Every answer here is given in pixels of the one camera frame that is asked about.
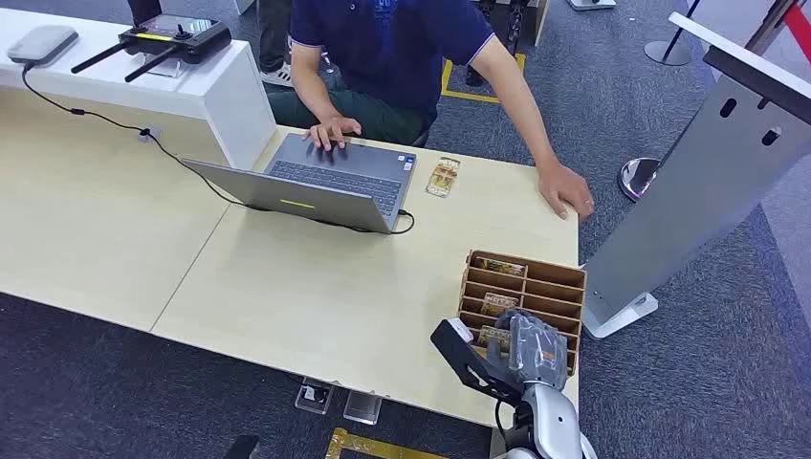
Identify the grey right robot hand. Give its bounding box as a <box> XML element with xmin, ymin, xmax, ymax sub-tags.
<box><xmin>486</xmin><ymin>309</ymin><xmax>570</xmax><ymax>391</ymax></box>

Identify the person's right hand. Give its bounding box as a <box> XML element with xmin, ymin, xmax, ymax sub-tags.
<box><xmin>302</xmin><ymin>115</ymin><xmax>363</xmax><ymax>153</ymax></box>

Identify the person's left hand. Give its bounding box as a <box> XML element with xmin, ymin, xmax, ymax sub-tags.
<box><xmin>537</xmin><ymin>161</ymin><xmax>596</xmax><ymax>222</ymax></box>

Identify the patterned card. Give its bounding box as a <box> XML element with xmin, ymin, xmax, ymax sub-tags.
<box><xmin>472</xmin><ymin>255</ymin><xmax>528</xmax><ymax>278</ymax></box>
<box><xmin>480</xmin><ymin>292</ymin><xmax>521</xmax><ymax>317</ymax></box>
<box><xmin>475</xmin><ymin>325</ymin><xmax>512</xmax><ymax>351</ymax></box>
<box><xmin>425</xmin><ymin>156</ymin><xmax>462</xmax><ymax>200</ymax></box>

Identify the brown wooden card holder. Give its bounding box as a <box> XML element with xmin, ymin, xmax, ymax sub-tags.
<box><xmin>457</xmin><ymin>249</ymin><xmax>588</xmax><ymax>378</ymax></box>

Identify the person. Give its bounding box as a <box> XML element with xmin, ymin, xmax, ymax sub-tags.
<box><xmin>266</xmin><ymin>0</ymin><xmax>597</xmax><ymax>222</ymax></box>

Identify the standing person's leg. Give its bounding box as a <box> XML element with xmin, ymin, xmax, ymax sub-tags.
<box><xmin>256</xmin><ymin>0</ymin><xmax>296</xmax><ymax>88</ymax></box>

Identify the grey laptop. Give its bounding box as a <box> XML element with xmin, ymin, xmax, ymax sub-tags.
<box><xmin>180</xmin><ymin>133</ymin><xmax>418</xmax><ymax>235</ymax></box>

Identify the chrome stanchion base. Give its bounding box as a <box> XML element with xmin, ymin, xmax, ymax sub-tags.
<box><xmin>618</xmin><ymin>157</ymin><xmax>662</xmax><ymax>204</ymax></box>

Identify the white raised counter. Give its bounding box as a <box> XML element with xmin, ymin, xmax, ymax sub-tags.
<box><xmin>0</xmin><ymin>7</ymin><xmax>278</xmax><ymax>171</ymax></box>

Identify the grey kiosk stand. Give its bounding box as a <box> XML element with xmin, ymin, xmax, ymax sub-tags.
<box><xmin>581</xmin><ymin>11</ymin><xmax>811</xmax><ymax>340</ymax></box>

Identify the yellow floor tape square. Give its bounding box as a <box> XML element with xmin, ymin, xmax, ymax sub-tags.
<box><xmin>440</xmin><ymin>53</ymin><xmax>528</xmax><ymax>105</ymax></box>

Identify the grey stanchion with pole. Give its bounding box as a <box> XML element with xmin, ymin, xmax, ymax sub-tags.
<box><xmin>644</xmin><ymin>0</ymin><xmax>703</xmax><ymax>67</ymax></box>

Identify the black equipment stand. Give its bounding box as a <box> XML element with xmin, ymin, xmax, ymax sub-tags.
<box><xmin>464</xmin><ymin>0</ymin><xmax>551</xmax><ymax>88</ymax></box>

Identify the clear acrylic stand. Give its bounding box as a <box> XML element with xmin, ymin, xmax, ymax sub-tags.
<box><xmin>140</xmin><ymin>55</ymin><xmax>186</xmax><ymax>79</ymax></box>

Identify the black remote controller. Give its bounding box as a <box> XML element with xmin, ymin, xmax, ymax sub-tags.
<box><xmin>70</xmin><ymin>13</ymin><xmax>233</xmax><ymax>84</ymax></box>

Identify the clear acrylic holder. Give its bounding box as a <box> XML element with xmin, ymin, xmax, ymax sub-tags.
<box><xmin>342</xmin><ymin>388</ymin><xmax>384</xmax><ymax>426</ymax></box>
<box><xmin>294</xmin><ymin>377</ymin><xmax>335</xmax><ymax>417</ymax></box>

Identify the yellow floor tape strip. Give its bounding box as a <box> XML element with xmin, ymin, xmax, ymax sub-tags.
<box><xmin>324</xmin><ymin>427</ymin><xmax>448</xmax><ymax>459</ymax></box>

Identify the black tablet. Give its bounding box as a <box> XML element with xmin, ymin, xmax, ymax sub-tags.
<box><xmin>125</xmin><ymin>0</ymin><xmax>164</xmax><ymax>28</ymax></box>

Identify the red barrier belt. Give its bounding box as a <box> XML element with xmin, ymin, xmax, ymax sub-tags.
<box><xmin>782</xmin><ymin>1</ymin><xmax>811</xmax><ymax>49</ymax></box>

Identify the grey power adapter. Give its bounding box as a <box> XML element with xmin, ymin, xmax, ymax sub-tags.
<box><xmin>7</xmin><ymin>24</ymin><xmax>80</xmax><ymax>67</ymax></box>

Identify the black flat object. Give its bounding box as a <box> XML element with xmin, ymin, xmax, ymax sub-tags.
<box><xmin>222</xmin><ymin>433</ymin><xmax>262</xmax><ymax>459</ymax></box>

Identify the black power cable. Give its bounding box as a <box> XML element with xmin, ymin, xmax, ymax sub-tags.
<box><xmin>20</xmin><ymin>61</ymin><xmax>417</xmax><ymax>237</ymax></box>

